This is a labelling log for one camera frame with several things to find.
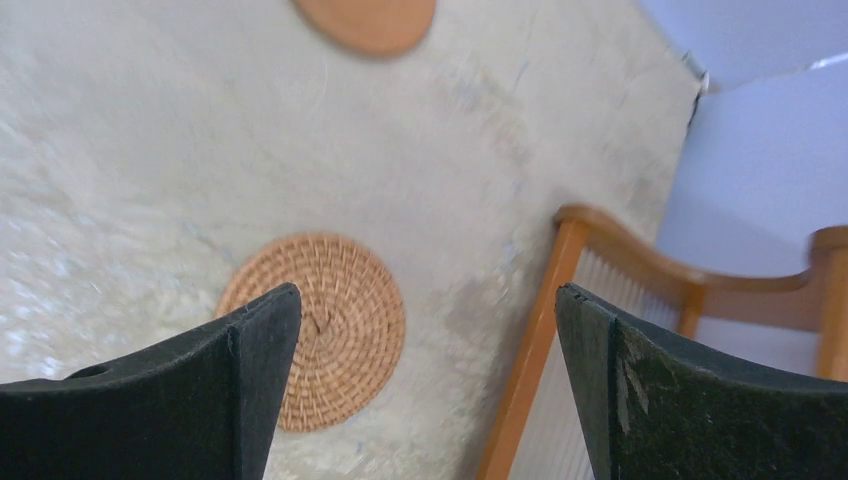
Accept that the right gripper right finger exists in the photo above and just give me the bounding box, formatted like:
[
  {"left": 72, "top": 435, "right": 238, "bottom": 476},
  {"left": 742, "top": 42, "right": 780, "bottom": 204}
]
[{"left": 555, "top": 283, "right": 847, "bottom": 479}]

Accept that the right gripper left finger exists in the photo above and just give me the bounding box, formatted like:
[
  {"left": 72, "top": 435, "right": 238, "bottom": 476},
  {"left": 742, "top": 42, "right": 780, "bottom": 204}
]
[{"left": 1, "top": 283, "right": 302, "bottom": 479}]

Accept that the light wooden coaster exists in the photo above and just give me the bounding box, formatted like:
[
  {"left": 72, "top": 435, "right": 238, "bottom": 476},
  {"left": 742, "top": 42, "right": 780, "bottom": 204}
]
[{"left": 293, "top": 0, "right": 437, "bottom": 57}]

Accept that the wooden tiered rack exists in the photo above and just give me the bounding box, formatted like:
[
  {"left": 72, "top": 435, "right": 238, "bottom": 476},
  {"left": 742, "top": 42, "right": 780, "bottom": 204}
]
[{"left": 477, "top": 204, "right": 847, "bottom": 479}]

